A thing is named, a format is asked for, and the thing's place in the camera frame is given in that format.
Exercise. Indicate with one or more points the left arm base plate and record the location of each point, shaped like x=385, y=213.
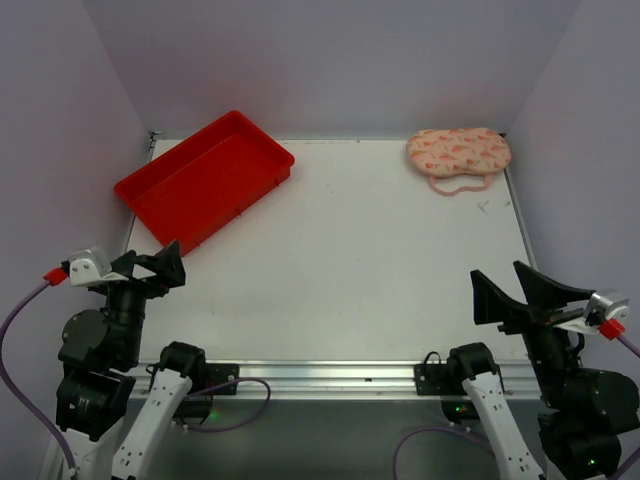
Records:
x=197, y=409

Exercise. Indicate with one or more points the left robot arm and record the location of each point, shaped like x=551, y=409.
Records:
x=101, y=347

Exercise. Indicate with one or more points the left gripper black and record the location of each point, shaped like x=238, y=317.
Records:
x=138, y=282

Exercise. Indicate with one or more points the floral pink laundry bag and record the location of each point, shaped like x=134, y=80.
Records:
x=445, y=154

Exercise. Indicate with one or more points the aluminium front rail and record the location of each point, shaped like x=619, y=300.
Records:
x=345, y=380

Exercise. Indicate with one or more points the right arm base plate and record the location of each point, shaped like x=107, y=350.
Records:
x=433, y=378

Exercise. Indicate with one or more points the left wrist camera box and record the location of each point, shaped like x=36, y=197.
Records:
x=82, y=268

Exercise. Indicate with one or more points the red plastic tray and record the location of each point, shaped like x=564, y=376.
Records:
x=195, y=188

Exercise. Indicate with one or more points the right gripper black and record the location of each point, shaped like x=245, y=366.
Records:
x=531, y=318

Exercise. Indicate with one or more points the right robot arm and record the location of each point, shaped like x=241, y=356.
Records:
x=590, y=408

